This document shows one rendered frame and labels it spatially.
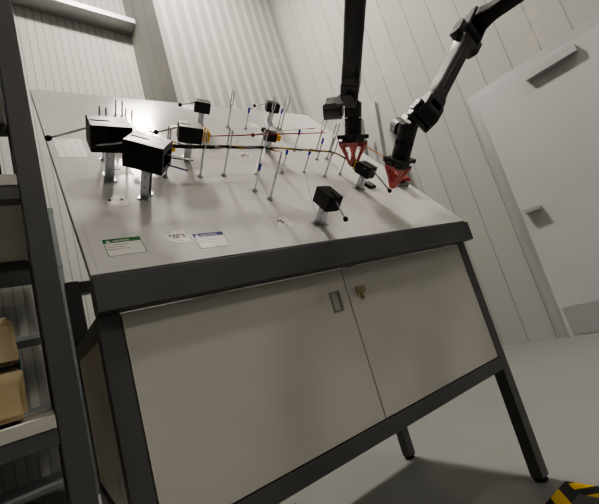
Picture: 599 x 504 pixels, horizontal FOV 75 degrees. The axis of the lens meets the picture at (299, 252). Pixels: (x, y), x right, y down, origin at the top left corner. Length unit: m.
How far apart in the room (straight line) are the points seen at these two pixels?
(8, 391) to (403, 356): 0.87
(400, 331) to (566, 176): 2.67
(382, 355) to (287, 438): 0.34
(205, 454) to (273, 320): 0.30
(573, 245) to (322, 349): 2.88
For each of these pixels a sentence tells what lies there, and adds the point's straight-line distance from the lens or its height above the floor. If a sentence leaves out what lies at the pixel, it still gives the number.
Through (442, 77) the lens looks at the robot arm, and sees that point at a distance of 1.37.
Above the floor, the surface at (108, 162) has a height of 1.19.
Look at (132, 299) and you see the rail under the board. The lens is 0.77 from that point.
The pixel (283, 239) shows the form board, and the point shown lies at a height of 0.89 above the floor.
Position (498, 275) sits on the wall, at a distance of 3.87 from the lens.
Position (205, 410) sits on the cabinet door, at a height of 0.58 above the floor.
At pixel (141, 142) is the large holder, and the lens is 0.95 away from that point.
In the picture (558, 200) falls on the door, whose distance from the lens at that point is 3.63.
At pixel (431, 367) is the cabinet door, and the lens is 1.22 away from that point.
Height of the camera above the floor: 0.69
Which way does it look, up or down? 10 degrees up
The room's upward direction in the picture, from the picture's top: 16 degrees counter-clockwise
